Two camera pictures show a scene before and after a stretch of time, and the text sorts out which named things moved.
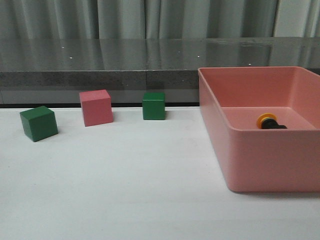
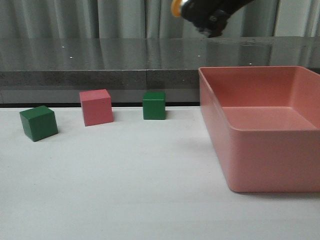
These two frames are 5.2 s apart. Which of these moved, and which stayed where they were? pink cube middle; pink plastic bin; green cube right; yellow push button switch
Moved: yellow push button switch
Stayed: green cube right; pink plastic bin; pink cube middle
